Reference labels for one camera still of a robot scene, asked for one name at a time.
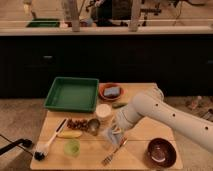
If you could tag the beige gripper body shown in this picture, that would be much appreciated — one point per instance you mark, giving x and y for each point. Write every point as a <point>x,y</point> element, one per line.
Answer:
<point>116,129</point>

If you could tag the grey towel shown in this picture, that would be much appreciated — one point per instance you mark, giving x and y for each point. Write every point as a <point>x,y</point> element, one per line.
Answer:
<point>114,138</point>

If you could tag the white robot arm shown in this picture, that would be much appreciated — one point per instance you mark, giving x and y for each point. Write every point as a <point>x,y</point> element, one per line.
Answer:
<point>150,103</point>

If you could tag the white round cup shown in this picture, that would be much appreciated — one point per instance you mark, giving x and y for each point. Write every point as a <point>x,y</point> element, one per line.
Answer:
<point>103,111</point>

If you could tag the green plastic cup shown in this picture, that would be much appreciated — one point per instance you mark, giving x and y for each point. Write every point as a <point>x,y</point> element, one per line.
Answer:
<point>72,147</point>

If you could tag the green pea pod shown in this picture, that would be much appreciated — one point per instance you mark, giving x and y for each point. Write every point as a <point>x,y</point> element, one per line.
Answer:
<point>118,105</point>

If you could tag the red grapes bunch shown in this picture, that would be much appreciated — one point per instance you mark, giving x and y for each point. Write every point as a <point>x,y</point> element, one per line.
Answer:
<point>78,124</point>

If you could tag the blue sponge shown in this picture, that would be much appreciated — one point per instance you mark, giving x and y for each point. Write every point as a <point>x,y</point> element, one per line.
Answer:
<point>112,92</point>

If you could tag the orange bowl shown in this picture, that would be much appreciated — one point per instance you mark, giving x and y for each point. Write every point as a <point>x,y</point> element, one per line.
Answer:
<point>107,85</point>

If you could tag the yellow banana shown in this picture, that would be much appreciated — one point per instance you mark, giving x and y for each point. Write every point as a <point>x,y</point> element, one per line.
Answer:
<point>70,134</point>

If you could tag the green plastic tray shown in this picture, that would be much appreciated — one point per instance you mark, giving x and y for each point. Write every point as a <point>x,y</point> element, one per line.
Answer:
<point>72,94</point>

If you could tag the dark brown bowl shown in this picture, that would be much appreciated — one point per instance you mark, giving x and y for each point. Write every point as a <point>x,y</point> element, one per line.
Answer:
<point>161,152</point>

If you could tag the white dish brush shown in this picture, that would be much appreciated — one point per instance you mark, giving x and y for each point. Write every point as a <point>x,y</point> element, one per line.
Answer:
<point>42,149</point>

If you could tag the green bin in background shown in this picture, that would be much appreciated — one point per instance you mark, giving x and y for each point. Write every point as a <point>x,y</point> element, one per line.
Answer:
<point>44,23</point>

